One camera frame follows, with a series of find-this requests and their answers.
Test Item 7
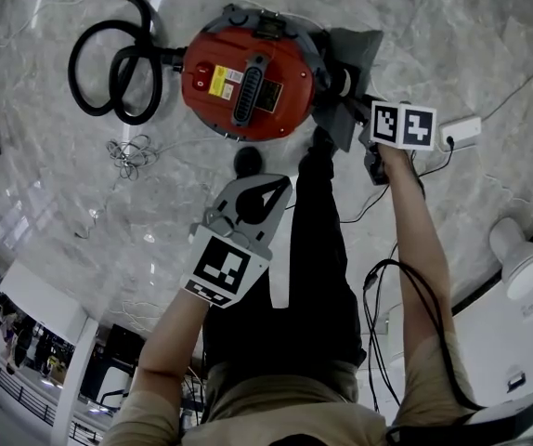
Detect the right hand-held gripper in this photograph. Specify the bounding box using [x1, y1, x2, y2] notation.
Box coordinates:
[311, 27, 437, 188]

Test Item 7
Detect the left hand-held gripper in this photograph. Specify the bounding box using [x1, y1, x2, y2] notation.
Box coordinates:
[181, 177, 294, 310]

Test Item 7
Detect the black white cylindrical vacuum piece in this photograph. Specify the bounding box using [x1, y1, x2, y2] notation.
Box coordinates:
[332, 64, 357, 100]

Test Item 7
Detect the red round vacuum cleaner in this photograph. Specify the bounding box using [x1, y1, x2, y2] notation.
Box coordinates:
[180, 4, 333, 144]

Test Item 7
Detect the person's right forearm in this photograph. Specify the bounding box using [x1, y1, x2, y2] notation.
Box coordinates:
[379, 146, 454, 343]

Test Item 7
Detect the person's left forearm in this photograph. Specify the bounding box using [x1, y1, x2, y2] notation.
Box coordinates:
[136, 289, 210, 395]

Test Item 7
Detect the black round knob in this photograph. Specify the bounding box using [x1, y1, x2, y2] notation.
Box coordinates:
[232, 146, 264, 175]

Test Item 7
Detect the person's black trouser leg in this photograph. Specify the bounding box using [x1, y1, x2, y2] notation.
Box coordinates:
[200, 125, 369, 378]

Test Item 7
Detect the white power strip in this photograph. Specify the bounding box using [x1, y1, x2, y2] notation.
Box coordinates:
[439, 115, 484, 151]

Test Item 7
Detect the person's beige shirt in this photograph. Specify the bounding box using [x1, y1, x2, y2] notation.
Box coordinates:
[100, 330, 484, 446]

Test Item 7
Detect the white pillar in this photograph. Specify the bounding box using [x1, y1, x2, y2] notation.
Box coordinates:
[52, 316, 101, 446]

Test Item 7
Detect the white cylindrical appliance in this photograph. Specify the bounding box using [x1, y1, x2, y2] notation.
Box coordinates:
[487, 216, 533, 302]

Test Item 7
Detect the thin black power cable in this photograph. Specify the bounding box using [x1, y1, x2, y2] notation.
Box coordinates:
[339, 136, 456, 226]

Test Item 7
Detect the tangled grey cable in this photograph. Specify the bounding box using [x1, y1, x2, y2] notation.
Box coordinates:
[105, 134, 162, 181]

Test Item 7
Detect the thick black cable bundle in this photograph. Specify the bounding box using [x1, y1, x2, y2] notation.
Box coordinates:
[361, 257, 485, 413]

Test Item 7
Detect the black corrugated vacuum hose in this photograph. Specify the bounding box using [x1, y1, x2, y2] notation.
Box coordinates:
[67, 0, 187, 127]

